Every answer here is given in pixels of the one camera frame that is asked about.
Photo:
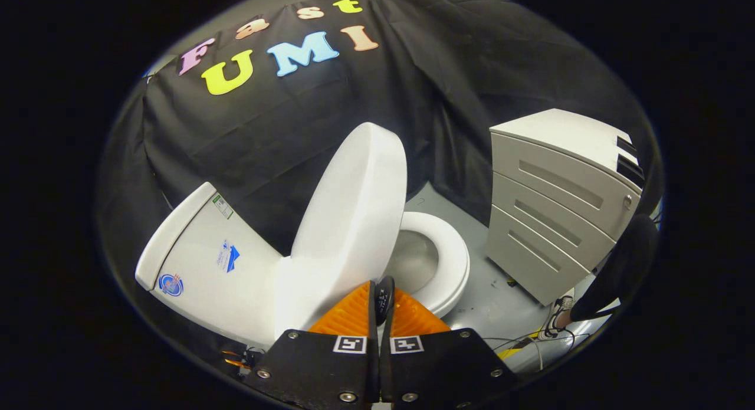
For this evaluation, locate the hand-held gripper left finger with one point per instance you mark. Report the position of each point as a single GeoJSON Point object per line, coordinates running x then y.
{"type": "Point", "coordinates": [330, 368]}

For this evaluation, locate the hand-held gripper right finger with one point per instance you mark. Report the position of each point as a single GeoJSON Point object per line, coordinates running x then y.
{"type": "Point", "coordinates": [436, 368]}

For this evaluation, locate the black round lid pull tab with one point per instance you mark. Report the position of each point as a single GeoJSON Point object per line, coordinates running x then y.
{"type": "Point", "coordinates": [383, 298]}

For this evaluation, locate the white toilet lid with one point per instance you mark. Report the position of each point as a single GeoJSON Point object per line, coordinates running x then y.
{"type": "Point", "coordinates": [348, 221]}

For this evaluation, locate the white toilet seat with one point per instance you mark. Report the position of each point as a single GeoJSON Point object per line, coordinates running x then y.
{"type": "Point", "coordinates": [454, 262]}

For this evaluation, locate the white ceramic toilet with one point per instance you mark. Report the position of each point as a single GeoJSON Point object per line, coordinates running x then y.
{"type": "Point", "coordinates": [212, 292]}

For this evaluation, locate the orange and black tool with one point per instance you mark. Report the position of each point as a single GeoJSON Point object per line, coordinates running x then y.
{"type": "Point", "coordinates": [239, 360]}

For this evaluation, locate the person's white shoe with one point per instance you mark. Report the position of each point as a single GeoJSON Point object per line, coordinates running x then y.
{"type": "Point", "coordinates": [557, 318]}

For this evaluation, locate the grey drawer cabinet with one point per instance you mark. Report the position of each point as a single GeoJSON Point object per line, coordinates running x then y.
{"type": "Point", "coordinates": [548, 209]}

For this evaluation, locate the person's leg in black trousers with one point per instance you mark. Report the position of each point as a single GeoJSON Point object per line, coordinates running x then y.
{"type": "Point", "coordinates": [619, 268]}

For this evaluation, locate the black backdrop cloth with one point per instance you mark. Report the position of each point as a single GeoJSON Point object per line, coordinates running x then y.
{"type": "Point", "coordinates": [283, 127]}

